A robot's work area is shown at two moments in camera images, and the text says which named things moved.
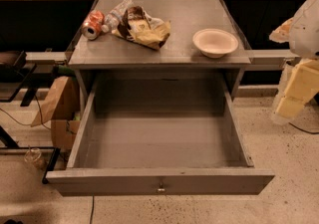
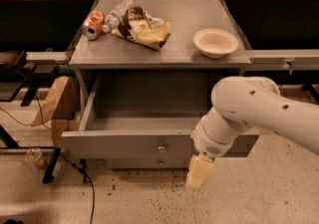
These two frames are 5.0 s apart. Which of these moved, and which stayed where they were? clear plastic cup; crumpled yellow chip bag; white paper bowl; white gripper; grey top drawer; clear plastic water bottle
Moved: grey top drawer; white gripper
Stayed: clear plastic water bottle; crumpled yellow chip bag; white paper bowl; clear plastic cup
